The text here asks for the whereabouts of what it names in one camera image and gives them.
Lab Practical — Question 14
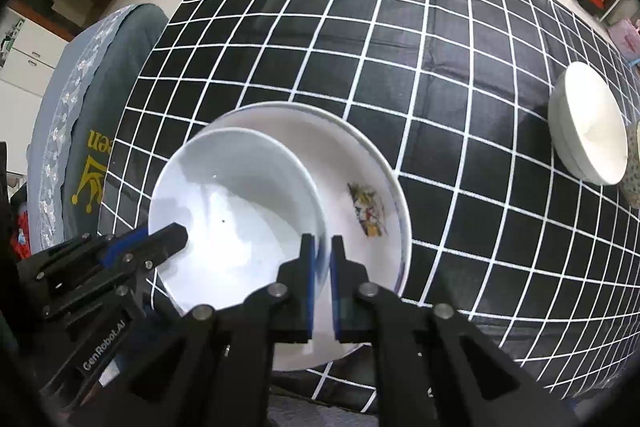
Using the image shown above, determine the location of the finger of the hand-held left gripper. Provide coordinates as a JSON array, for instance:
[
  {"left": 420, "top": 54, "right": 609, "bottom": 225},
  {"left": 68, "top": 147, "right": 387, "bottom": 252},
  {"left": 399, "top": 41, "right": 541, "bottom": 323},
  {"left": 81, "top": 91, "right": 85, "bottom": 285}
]
[
  {"left": 42, "top": 264, "right": 156, "bottom": 323},
  {"left": 15, "top": 223, "right": 190, "bottom": 303}
]

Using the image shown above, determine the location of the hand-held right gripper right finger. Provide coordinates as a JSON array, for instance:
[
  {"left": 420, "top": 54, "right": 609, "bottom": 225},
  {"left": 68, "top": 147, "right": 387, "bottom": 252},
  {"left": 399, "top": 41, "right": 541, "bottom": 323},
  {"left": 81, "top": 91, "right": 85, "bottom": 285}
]
[{"left": 330, "top": 234, "right": 576, "bottom": 427}]

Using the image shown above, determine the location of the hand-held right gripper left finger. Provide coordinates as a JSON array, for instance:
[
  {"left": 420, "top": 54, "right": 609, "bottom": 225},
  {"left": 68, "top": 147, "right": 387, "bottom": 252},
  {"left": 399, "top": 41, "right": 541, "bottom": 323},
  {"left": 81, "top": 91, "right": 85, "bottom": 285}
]
[{"left": 70, "top": 233, "right": 317, "bottom": 427}]

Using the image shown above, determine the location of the white plate pink flower print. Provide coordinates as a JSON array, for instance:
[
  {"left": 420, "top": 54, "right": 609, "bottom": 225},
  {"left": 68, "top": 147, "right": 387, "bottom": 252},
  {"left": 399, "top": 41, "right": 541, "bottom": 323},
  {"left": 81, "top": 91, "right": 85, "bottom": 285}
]
[{"left": 207, "top": 102, "right": 413, "bottom": 373}]

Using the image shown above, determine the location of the white bowl blue pattern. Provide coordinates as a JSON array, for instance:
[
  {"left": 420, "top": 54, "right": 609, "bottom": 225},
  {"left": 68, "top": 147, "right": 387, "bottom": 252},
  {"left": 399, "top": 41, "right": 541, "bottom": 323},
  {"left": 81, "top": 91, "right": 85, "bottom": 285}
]
[{"left": 149, "top": 127, "right": 331, "bottom": 315}]

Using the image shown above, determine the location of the small white plate dark print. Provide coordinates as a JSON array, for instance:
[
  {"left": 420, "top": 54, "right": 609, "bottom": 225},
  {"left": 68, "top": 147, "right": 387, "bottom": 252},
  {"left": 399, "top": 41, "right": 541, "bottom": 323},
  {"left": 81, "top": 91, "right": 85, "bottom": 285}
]
[{"left": 220, "top": 107, "right": 403, "bottom": 308}]

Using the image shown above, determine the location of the white low cabinet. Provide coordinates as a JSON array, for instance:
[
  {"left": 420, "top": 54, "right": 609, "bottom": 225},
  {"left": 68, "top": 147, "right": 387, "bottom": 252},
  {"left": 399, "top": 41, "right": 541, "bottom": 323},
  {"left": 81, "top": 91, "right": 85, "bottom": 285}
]
[{"left": 0, "top": 14, "right": 68, "bottom": 100}]

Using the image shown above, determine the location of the black white grid tablecloth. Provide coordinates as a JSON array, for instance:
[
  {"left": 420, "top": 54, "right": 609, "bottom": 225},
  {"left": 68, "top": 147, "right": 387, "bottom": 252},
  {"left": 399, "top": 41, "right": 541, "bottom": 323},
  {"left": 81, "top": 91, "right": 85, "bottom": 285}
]
[{"left": 97, "top": 0, "right": 640, "bottom": 413}]

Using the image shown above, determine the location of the plain white bowl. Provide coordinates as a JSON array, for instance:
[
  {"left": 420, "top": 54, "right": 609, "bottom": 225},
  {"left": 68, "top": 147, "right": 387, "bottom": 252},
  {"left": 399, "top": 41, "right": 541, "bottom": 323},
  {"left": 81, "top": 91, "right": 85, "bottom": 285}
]
[{"left": 547, "top": 62, "right": 629, "bottom": 186}]

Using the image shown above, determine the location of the green patterned bowl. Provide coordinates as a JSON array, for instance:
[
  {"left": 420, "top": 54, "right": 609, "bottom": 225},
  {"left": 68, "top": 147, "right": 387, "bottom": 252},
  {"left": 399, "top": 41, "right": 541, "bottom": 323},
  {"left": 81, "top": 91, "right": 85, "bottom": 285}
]
[{"left": 622, "top": 119, "right": 640, "bottom": 208}]

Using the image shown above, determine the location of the pink bag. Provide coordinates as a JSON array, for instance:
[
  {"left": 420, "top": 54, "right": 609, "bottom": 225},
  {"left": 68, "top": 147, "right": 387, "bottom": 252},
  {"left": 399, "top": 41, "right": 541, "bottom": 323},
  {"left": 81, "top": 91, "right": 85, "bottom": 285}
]
[{"left": 607, "top": 19, "right": 640, "bottom": 56}]

